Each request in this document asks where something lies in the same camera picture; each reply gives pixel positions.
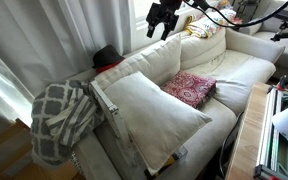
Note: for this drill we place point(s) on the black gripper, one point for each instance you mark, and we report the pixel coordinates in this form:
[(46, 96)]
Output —
[(164, 15)]

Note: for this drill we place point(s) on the white square pillow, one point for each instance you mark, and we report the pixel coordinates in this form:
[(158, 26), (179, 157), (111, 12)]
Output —
[(150, 120)]

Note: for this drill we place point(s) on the small white wooden chair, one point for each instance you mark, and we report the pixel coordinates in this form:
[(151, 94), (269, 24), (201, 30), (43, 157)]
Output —
[(112, 111)]

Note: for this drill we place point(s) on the yellow floral blanket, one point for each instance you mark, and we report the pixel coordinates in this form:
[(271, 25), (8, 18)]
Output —
[(207, 26)]

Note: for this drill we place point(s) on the black hat with red band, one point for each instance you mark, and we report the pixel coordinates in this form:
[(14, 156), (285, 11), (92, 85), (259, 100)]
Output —
[(107, 55)]

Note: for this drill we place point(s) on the red patterned folded blanket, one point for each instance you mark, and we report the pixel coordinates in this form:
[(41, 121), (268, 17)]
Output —
[(189, 88)]

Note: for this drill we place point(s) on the clear plastic box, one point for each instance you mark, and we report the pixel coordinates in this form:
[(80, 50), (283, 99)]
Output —
[(182, 153)]

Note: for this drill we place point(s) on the grey striped cloth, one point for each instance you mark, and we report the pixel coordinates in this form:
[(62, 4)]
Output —
[(74, 123)]

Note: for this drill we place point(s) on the light grey curtain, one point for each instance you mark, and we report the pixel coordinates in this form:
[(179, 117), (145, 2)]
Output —
[(34, 40)]

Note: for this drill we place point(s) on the beige fabric sofa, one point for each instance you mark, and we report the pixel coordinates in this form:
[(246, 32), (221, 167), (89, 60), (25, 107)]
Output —
[(214, 143)]

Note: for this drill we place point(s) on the yellow black hand tool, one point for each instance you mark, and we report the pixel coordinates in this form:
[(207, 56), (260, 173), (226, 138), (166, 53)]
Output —
[(170, 161)]

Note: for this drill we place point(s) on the grey white patterned blanket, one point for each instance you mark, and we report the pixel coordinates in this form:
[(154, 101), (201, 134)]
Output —
[(50, 106)]

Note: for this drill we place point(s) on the red black clamp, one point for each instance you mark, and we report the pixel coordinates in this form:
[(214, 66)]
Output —
[(281, 83)]

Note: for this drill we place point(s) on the light wooden table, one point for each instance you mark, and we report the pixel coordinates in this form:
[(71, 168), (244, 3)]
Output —
[(247, 133)]

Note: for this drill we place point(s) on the white lamp head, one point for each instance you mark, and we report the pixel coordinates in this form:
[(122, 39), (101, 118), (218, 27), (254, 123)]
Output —
[(284, 123)]

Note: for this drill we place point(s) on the white window frame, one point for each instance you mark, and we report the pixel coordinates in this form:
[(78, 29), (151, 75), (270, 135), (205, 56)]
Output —
[(140, 26)]

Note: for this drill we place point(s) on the black camera on stand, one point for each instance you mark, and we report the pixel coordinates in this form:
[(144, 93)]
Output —
[(287, 15)]

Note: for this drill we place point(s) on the aluminium frame rack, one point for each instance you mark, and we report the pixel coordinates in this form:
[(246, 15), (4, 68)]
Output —
[(267, 133)]

